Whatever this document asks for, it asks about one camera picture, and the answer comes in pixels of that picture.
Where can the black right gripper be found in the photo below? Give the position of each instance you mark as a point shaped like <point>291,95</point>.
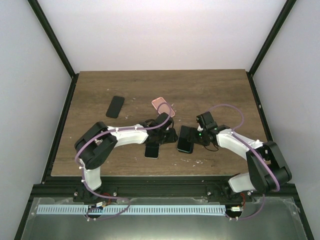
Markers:
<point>204,144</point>

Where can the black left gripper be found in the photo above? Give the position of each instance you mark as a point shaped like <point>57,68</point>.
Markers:
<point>157,141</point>

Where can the teal edged black phone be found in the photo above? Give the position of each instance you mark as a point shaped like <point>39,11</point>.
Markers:
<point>183,144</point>

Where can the black phone case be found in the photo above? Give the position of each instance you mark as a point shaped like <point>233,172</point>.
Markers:
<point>170,136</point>

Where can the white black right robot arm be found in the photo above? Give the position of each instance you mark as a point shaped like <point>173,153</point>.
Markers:
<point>267,167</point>

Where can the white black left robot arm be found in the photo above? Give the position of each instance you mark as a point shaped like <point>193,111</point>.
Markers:
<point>95,146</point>

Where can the light blue slotted cable duct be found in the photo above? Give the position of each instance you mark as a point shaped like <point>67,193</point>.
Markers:
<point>65,209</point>

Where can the black aluminium frame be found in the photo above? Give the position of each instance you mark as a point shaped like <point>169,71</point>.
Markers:
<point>156,186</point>

